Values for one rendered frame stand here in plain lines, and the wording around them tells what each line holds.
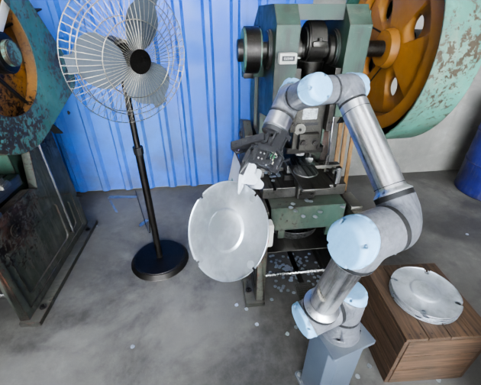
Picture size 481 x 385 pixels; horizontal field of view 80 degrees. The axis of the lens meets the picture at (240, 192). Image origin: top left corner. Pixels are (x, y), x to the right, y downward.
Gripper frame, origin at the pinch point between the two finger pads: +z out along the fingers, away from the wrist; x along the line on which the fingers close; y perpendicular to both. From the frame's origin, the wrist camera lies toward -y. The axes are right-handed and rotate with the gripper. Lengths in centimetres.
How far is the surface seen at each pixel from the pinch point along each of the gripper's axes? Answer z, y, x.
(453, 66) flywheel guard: -71, 37, 32
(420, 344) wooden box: 22, 61, 81
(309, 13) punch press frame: -80, -17, 19
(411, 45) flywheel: -87, 19, 42
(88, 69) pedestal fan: -21, -81, -12
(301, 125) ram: -46, -14, 50
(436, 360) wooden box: 26, 70, 96
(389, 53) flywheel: -87, 11, 47
